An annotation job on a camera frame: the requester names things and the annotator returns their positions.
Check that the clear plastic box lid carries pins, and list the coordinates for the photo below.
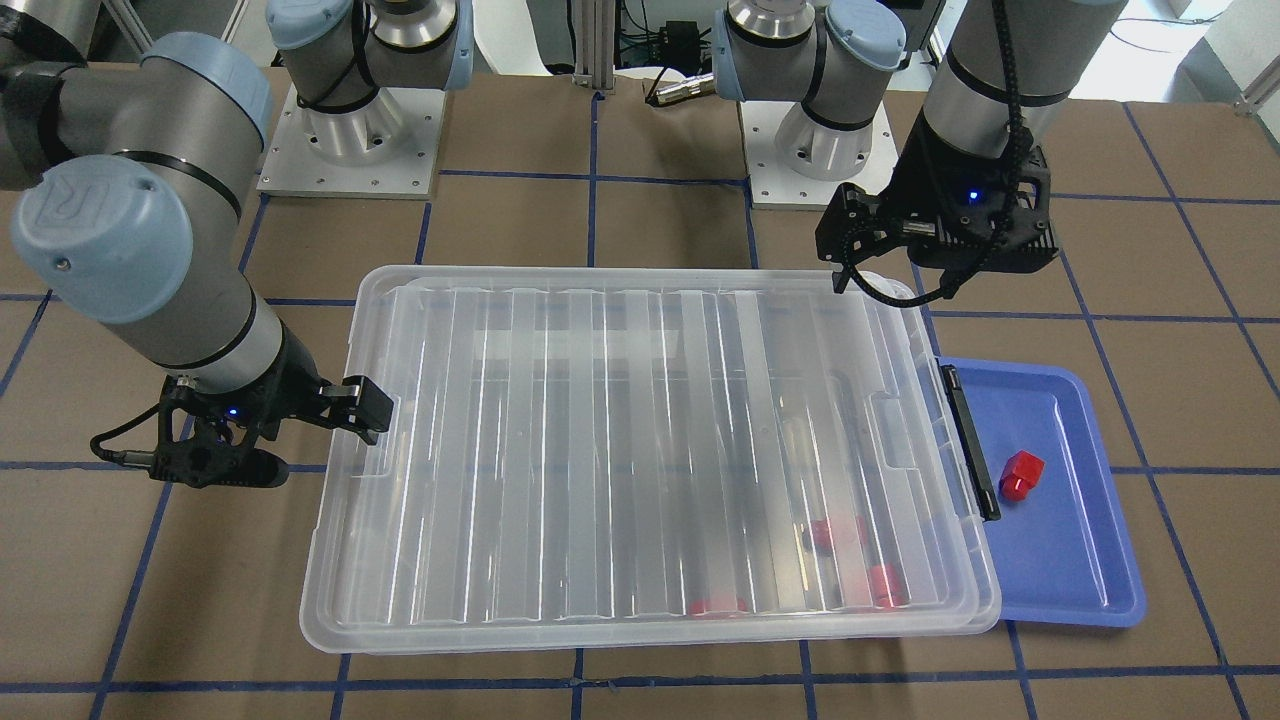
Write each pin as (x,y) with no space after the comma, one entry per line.
(576,454)

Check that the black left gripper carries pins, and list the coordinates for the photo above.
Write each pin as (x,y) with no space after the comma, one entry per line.
(918,178)

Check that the aluminium frame post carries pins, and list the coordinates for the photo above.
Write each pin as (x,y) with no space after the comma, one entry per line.
(594,36)

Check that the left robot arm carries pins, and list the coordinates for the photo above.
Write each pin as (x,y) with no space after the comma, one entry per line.
(1008,66)

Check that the blue plastic tray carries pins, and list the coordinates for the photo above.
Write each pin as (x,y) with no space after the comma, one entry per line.
(1064,554)

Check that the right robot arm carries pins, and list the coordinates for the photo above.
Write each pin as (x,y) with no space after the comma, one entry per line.
(131,185)

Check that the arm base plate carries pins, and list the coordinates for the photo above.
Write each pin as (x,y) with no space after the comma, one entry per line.
(387,150)
(794,164)

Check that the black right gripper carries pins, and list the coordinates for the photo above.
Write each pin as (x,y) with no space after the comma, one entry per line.
(283,372)

